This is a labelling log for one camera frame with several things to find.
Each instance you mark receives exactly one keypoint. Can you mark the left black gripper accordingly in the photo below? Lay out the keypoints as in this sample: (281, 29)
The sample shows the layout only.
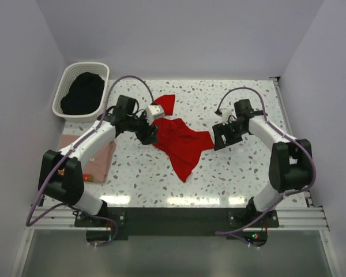
(148, 136)

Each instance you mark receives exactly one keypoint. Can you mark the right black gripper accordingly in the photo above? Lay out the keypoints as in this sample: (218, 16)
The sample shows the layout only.
(219, 130)

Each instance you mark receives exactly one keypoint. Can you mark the red t shirt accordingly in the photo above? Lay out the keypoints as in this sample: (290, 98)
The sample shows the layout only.
(182, 145)

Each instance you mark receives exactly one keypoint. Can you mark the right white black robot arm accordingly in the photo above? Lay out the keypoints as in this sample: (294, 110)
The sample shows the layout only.
(291, 167)

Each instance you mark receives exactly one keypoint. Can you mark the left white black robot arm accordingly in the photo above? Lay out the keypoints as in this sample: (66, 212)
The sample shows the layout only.
(61, 176)

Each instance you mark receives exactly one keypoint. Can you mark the folded pink t shirt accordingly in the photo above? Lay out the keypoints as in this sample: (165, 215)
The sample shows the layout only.
(98, 165)

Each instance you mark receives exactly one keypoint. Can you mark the black garment in basket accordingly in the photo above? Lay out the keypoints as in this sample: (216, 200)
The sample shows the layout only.
(84, 95)

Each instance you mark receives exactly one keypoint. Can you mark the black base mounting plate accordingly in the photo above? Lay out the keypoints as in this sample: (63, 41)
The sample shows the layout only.
(122, 223)

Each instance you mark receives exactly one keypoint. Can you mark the white plastic laundry basket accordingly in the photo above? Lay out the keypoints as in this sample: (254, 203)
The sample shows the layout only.
(69, 75)

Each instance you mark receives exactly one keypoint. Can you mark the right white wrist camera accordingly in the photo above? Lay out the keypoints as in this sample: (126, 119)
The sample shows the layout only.
(227, 116)

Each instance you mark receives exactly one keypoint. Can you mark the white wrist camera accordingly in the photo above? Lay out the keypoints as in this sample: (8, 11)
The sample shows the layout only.
(227, 116)
(154, 112)

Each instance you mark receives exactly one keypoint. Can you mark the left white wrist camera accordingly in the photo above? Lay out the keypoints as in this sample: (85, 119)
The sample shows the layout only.
(154, 112)

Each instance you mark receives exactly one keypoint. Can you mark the aluminium right side rail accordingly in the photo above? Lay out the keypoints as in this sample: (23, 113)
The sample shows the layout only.
(306, 192)

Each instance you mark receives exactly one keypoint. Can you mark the aluminium rail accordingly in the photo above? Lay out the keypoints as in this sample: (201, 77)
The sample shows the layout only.
(306, 192)
(290, 219)

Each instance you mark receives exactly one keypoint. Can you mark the aluminium front rail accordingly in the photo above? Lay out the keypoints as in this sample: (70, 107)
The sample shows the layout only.
(290, 219)

